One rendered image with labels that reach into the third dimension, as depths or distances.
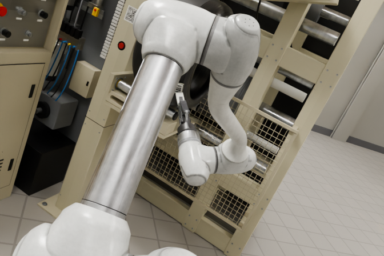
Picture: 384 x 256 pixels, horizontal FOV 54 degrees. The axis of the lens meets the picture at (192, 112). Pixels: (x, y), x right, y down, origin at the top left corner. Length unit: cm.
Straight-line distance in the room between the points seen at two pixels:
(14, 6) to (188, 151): 98
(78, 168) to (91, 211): 145
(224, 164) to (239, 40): 60
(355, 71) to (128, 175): 610
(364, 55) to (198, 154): 555
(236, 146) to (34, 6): 112
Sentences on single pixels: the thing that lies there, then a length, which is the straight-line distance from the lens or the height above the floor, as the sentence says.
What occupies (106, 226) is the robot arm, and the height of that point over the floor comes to 101.
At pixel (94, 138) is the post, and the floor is 54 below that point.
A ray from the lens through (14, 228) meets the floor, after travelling 226.
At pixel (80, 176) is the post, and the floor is 28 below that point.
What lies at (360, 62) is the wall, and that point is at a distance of 674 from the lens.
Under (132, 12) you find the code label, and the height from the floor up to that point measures 123.
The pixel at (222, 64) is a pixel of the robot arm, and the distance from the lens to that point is 96.
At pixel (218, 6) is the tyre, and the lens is 172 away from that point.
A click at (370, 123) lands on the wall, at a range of 739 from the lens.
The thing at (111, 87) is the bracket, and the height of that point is 88.
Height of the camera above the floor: 150
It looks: 18 degrees down
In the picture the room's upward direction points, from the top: 24 degrees clockwise
